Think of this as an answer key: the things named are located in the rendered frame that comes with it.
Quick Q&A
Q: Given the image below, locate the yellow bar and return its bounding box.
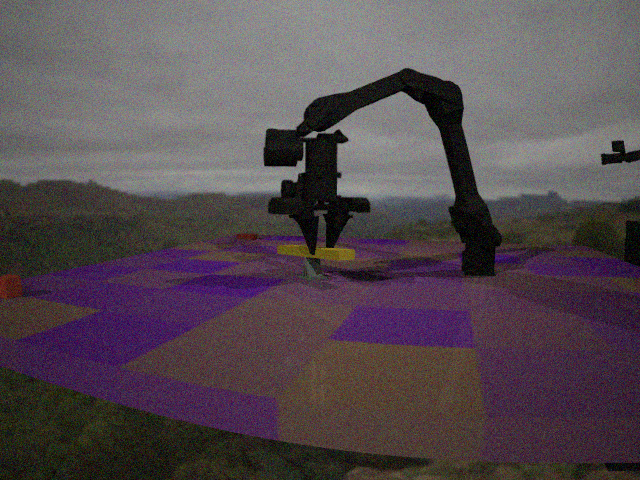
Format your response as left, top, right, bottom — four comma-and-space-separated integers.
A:
277, 245, 355, 261

